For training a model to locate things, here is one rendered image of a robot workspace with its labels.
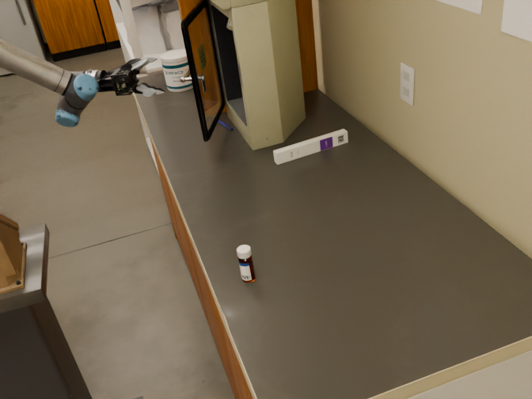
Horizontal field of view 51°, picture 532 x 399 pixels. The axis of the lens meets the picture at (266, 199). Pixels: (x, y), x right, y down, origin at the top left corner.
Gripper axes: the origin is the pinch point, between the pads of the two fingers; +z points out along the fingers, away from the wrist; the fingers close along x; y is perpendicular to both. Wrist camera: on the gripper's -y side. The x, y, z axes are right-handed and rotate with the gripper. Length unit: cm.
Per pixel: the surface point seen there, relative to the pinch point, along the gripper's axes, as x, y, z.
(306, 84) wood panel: -23, -42, 44
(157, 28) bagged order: -14, -111, -39
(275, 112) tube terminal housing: -14.3, 2.8, 37.3
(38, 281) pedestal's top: -26, 73, -16
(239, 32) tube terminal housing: 13.5, 6.4, 30.1
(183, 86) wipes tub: -24, -50, -10
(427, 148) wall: -20, 21, 84
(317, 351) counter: -26, 94, 56
